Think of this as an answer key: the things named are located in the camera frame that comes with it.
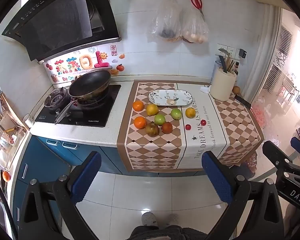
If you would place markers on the black gas stove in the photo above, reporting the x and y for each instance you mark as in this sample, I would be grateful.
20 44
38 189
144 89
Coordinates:
102 115

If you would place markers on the bundle of chopsticks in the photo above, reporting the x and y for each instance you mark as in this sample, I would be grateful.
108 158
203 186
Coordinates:
231 65

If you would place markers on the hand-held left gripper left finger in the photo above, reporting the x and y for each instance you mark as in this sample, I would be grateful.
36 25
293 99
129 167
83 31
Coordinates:
86 177

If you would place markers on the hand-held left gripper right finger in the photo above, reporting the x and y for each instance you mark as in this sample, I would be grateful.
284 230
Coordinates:
217 177

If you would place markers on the dish rack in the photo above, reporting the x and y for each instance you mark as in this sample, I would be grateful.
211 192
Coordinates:
7 125

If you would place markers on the green apple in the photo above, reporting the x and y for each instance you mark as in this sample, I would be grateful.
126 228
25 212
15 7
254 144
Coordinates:
176 113
159 119

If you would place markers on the black smartphone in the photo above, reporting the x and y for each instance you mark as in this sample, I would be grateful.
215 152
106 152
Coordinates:
242 101

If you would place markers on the glass balcony door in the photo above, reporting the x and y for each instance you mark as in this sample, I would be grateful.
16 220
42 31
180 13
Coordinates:
285 80

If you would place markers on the colourful wall sticker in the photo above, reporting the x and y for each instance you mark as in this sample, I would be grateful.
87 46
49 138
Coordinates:
85 62

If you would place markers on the dark red apple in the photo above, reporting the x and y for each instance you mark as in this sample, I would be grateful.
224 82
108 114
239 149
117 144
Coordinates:
167 127

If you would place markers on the black range hood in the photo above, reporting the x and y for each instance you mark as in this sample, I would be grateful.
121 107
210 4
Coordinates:
57 20

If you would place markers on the clear plastic bag dark contents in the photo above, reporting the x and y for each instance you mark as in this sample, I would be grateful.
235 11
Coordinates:
166 22

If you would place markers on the cream utensil holder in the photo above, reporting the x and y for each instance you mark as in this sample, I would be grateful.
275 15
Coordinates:
222 86

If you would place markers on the grey slipper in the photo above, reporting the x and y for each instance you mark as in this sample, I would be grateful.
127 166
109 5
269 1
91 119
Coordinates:
172 218
149 218

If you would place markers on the black plug adapter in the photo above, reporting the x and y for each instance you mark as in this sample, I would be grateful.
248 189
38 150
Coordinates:
242 53

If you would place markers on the small brown round fruit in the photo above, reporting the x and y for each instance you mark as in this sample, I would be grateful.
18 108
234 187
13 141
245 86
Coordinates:
236 89

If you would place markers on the oval floral ceramic plate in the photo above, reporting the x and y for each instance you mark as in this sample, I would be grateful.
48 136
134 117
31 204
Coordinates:
165 96

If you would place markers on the brown checkered tablecloth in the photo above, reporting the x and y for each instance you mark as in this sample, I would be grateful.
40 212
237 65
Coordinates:
150 150

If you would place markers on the clear plastic bag of eggs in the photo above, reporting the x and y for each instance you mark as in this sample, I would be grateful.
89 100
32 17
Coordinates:
193 30

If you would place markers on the white wall outlet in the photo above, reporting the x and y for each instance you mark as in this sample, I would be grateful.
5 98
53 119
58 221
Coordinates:
227 50

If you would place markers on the yellow lemon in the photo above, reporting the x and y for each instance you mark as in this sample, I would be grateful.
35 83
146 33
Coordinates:
152 109
190 112

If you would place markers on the small orange fruit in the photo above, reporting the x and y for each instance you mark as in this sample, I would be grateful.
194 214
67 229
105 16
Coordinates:
6 176

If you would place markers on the orange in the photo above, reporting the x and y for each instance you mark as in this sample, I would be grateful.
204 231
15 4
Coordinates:
140 122
138 105

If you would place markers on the person's dark grey clothing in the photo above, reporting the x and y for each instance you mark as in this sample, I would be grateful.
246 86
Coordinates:
165 232

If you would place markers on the white cup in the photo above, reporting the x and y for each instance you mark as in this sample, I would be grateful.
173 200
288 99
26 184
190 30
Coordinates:
29 121

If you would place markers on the red yellow apple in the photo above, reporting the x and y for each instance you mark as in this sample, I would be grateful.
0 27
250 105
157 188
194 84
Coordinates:
152 129

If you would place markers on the red cherry tomato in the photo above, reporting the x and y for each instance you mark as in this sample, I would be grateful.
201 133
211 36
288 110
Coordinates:
188 127
203 122

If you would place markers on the blue kitchen cabinet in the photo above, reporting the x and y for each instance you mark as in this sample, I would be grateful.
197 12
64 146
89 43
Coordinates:
47 160

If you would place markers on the white folded tissue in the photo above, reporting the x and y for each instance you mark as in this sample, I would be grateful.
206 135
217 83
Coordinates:
205 89

